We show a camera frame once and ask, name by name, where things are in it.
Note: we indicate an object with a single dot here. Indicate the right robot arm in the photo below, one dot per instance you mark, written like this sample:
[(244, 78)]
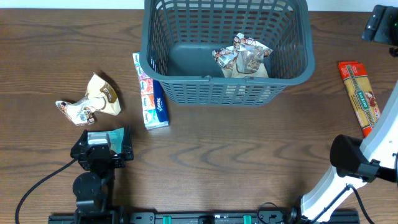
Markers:
[(354, 162)]

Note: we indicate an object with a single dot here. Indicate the orange San Remo pasta pack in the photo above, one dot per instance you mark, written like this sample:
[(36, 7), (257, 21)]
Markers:
[(361, 95)]

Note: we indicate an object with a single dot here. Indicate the beige brown snack bag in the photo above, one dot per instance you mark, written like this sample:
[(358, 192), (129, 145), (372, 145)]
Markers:
[(225, 58)]

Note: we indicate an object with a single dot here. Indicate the white brown snack bag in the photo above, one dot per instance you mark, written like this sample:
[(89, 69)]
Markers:
[(249, 59)]

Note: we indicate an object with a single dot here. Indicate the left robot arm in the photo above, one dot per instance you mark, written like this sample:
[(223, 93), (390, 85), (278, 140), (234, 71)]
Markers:
[(94, 194)]

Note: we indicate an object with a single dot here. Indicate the grey plastic basket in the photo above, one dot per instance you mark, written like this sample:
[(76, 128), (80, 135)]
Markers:
[(178, 38)]

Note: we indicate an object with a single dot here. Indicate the teal snack bar wrapper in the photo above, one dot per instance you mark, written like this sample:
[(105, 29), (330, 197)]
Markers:
[(112, 138)]

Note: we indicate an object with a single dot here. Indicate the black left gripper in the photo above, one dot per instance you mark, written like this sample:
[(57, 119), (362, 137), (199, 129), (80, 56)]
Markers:
[(119, 161)]

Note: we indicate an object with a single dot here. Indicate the crumpled beige snack bag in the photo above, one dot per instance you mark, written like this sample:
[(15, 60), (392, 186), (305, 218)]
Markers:
[(100, 96)]

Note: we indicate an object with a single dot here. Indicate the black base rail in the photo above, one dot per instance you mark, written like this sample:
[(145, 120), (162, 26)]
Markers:
[(267, 216)]

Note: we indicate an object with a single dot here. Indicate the Kleenex tissue multipack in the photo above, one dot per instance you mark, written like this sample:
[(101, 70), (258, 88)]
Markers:
[(155, 113)]

